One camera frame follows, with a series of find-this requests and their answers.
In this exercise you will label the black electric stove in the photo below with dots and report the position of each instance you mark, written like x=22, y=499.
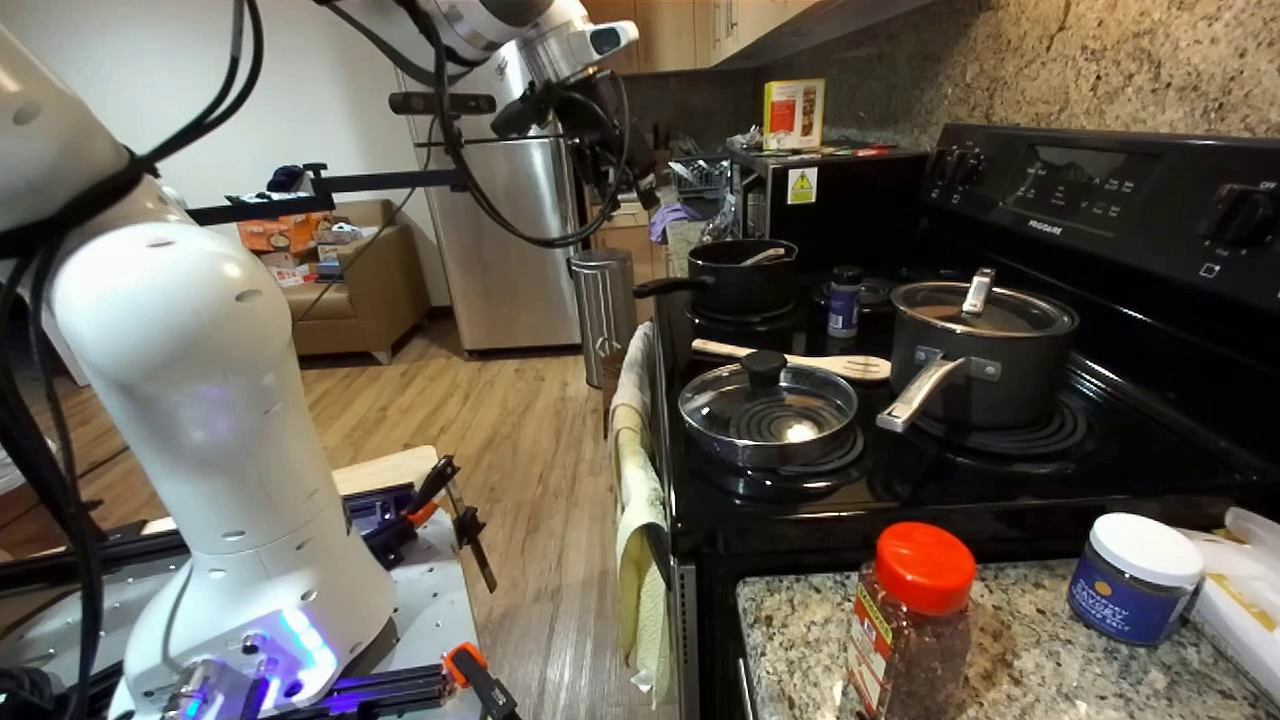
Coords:
x=1145, y=440

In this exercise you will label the black countertop appliance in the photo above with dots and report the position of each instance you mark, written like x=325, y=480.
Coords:
x=853, y=187

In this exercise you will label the grey metal rack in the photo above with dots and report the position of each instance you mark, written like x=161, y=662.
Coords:
x=601, y=313

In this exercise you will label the red and yellow box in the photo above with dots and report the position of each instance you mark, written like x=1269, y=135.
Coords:
x=794, y=113

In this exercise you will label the black pot holding spoons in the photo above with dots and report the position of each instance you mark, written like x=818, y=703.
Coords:
x=732, y=286

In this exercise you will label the pale yellow dish towel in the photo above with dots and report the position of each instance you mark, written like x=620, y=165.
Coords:
x=639, y=507

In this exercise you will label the orange and black clamp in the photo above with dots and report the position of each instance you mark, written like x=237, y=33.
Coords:
x=455, y=513
x=443, y=680

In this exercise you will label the spice jar with red lid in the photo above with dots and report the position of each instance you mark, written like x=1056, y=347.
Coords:
x=912, y=624

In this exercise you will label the blue jar with white lid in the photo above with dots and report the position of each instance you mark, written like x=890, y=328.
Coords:
x=1128, y=584

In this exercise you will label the glass pot lid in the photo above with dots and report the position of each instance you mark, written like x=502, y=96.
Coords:
x=986, y=309

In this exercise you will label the robot base mounting table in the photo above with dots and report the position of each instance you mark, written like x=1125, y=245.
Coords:
x=424, y=614

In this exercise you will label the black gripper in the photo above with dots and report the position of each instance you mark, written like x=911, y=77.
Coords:
x=573, y=109

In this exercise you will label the orange bag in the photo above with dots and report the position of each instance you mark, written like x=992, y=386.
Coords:
x=282, y=236

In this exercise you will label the black camera mounting bar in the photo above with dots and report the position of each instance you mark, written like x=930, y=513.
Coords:
x=344, y=187

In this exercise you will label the brown sofa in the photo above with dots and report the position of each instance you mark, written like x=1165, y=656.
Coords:
x=353, y=303

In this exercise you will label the small dark spice bottle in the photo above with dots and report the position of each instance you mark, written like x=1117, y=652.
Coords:
x=842, y=307

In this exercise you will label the black stereo camera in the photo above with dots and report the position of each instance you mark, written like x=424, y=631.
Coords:
x=424, y=101

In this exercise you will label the glass lid with black knob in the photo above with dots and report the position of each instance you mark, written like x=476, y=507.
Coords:
x=766, y=409

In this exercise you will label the wooden spoon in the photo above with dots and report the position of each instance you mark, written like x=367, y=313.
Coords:
x=803, y=361
x=766, y=253

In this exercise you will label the white plastic packaging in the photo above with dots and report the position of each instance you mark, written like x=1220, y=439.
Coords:
x=1242, y=600

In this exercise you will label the crumpled plastic bag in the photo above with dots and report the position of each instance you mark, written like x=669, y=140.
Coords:
x=703, y=187

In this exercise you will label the stainless steel refrigerator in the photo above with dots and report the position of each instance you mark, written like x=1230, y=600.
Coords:
x=514, y=267

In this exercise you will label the light wooden wall cabinet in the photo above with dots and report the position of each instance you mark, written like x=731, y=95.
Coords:
x=695, y=29

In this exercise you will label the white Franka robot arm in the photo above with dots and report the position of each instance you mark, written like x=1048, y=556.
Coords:
x=203, y=401

